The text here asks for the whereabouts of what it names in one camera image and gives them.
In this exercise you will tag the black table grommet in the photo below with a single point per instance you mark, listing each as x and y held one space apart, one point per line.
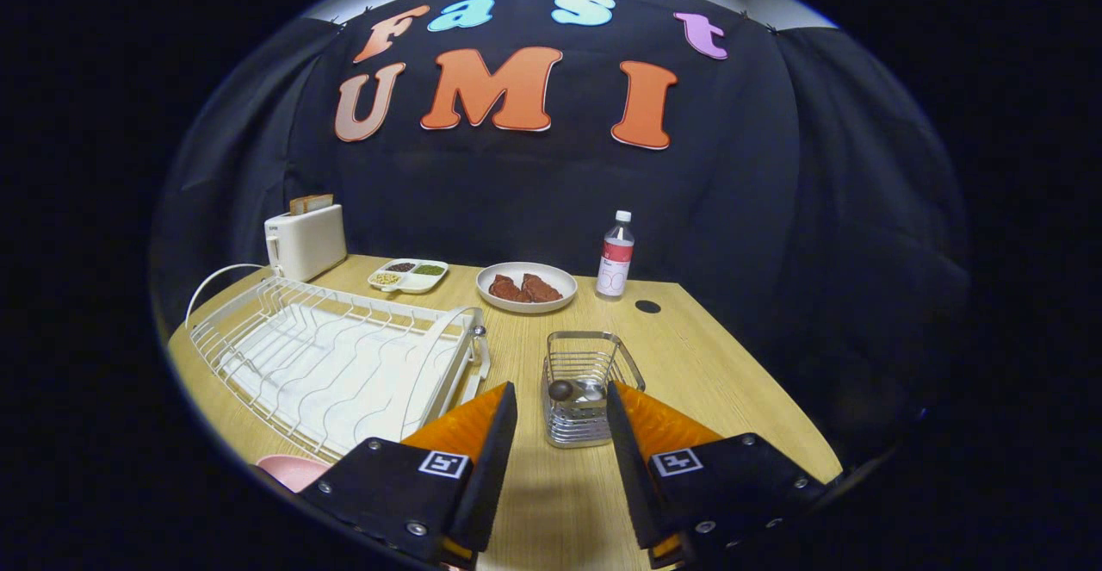
647 306

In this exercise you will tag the white toaster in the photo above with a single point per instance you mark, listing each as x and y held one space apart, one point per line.
310 244

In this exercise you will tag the brown meat slice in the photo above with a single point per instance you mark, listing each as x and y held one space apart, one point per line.
541 289
505 288

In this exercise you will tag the white round plate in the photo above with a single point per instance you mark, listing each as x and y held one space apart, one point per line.
551 274

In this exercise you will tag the black backdrop cloth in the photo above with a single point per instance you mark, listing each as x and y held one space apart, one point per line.
516 201

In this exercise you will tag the toast slices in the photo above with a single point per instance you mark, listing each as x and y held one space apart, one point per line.
312 203

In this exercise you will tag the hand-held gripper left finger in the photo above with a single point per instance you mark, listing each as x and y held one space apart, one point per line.
491 468

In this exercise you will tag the white divided dish with beans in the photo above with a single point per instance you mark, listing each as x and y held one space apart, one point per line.
413 282

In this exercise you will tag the clear bottle with red label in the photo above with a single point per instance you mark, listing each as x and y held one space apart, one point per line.
615 261

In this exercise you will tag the pink plate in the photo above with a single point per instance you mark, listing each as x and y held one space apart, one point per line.
288 472

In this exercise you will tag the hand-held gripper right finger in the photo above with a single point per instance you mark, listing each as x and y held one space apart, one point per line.
628 468

